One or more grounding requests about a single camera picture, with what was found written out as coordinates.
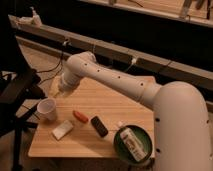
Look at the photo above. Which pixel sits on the white labelled bottle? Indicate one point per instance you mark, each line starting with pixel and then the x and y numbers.
pixel 131 141

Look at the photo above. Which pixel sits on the long metal rail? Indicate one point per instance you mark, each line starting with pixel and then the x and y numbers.
pixel 168 68

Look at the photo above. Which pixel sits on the orange oblong object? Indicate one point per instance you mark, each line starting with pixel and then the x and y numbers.
pixel 81 117

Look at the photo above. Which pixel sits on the wooden table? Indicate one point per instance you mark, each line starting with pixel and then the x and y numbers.
pixel 92 99

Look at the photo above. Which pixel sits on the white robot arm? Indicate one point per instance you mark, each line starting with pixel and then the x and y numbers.
pixel 181 123

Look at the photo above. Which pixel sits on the white rectangular block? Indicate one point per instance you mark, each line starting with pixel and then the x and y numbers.
pixel 61 130

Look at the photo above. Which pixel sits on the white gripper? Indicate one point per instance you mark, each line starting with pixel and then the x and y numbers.
pixel 64 85

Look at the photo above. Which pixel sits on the black rectangular remote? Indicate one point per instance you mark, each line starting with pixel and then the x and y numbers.
pixel 99 126

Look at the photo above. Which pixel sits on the black chair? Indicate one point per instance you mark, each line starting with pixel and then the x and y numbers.
pixel 23 86

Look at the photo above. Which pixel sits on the white spray bottle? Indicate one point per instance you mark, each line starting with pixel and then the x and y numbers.
pixel 36 17

